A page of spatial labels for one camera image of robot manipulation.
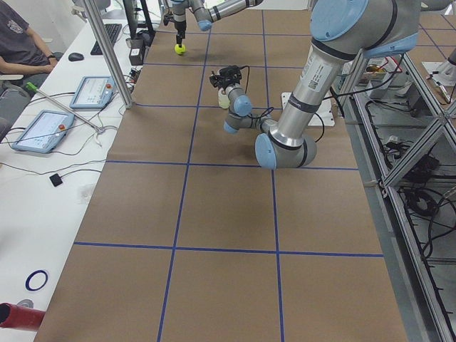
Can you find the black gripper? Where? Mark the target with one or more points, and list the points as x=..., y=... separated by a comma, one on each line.
x=224, y=83
x=179, y=26

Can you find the white tennis ball can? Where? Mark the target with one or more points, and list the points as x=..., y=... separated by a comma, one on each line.
x=223, y=99

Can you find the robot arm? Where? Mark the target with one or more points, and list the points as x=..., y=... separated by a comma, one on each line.
x=339, y=29
x=205, y=17

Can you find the black box device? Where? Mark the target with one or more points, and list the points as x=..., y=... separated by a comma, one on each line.
x=137, y=52

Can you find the black monitor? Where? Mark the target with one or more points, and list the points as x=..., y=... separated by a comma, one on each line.
x=132, y=10

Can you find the far teach pendant tablet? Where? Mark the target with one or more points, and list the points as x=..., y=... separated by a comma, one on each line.
x=93, y=93

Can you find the teach pendant tablet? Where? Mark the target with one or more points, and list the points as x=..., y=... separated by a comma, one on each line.
x=45, y=132
x=93, y=93

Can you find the black computer mouse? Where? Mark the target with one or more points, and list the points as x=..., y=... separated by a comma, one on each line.
x=73, y=57

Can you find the seated person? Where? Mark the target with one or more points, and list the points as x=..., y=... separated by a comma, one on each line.
x=23, y=51

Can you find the metal grabber stick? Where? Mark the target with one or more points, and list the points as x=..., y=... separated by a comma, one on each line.
x=32, y=87

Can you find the near teach pendant tablet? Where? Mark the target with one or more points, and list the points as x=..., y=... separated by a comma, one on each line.
x=45, y=132

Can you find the small black square pad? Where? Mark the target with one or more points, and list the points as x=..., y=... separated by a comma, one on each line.
x=56, y=180

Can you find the blue tape roll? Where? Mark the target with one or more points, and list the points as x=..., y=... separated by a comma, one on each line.
x=36, y=280

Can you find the red cylinder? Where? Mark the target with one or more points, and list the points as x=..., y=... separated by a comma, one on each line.
x=21, y=317

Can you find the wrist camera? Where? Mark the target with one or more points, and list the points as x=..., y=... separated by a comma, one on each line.
x=230, y=71

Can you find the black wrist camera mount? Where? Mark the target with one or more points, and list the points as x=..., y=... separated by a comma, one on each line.
x=168, y=18

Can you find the aluminium frame post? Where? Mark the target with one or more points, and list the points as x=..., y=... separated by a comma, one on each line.
x=101, y=36

